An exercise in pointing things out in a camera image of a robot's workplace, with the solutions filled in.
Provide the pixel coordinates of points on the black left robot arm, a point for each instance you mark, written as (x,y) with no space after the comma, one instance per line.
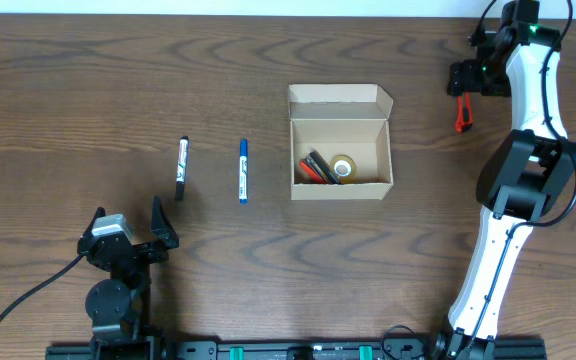
(119,306)

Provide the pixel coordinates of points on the orange utility knife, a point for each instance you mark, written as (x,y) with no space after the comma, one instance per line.
(464,119)

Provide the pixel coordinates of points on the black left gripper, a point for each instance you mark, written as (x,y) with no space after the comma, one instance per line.
(165,234)

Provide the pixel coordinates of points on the blue whiteboard marker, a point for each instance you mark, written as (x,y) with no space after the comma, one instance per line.
(243,172)

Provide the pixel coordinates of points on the yellow clear tape roll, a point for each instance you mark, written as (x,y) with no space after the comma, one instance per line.
(344,167)

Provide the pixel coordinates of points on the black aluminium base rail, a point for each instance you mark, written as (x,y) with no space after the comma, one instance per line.
(398,348)

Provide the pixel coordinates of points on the black cap whiteboard marker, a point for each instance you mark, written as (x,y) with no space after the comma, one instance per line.
(181,168)

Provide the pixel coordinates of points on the red black utility knife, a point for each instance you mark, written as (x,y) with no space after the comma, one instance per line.
(318,170)

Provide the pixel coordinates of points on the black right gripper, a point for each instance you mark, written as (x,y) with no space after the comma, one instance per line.
(457,79)

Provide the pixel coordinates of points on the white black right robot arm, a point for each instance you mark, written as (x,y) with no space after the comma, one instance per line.
(529,182)

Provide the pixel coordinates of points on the brown cardboard box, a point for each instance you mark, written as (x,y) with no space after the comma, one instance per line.
(341,119)

